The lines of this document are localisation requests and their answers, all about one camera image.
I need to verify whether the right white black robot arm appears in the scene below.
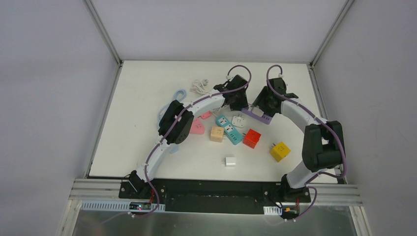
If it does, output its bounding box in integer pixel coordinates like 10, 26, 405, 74
254, 78, 346, 202

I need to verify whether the white coiled power cord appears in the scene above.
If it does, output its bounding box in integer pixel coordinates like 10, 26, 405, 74
190, 79, 229, 116

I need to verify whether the light blue power strip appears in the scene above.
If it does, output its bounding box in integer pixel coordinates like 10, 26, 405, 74
170, 145, 179, 154

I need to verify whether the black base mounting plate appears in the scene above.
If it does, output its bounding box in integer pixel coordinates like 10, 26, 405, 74
119, 178, 311, 215

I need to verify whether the beige wooden cube adapter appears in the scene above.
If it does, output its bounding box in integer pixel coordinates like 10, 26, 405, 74
210, 126, 224, 143

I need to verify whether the red cube plug adapter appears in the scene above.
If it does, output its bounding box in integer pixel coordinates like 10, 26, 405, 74
242, 129, 261, 149

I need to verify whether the purple socket adapter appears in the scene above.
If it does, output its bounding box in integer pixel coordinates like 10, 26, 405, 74
241, 104, 272, 125

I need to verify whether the pink triangular plug adapter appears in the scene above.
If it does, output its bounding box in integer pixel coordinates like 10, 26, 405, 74
189, 118, 205, 135

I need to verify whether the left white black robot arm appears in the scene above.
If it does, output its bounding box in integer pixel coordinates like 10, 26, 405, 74
127, 75, 250, 199

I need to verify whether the white plug adapter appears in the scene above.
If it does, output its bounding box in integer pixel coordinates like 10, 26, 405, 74
231, 114, 246, 128

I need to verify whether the pink square plug adapter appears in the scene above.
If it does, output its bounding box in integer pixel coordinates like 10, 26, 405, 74
199, 111, 212, 120

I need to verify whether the light blue coiled cord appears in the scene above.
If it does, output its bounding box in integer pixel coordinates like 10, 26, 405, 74
158, 89, 188, 126

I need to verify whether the yellow cube plug adapter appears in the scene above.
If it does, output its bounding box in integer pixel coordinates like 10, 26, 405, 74
269, 142, 291, 162

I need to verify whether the white USB charger block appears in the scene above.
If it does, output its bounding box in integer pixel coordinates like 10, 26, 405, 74
224, 156, 237, 168

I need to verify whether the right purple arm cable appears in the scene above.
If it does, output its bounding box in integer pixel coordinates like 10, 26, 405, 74
266, 64, 348, 222

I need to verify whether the teal power strip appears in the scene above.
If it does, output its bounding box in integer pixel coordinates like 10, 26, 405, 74
215, 115, 243, 145

